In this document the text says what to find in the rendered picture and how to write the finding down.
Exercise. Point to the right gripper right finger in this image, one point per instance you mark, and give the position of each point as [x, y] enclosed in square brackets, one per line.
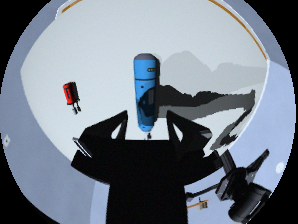
[195, 136]

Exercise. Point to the red-handled nut driver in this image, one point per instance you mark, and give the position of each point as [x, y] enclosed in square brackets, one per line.
[70, 97]

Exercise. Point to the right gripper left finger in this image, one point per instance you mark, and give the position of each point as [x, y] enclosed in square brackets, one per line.
[106, 127]

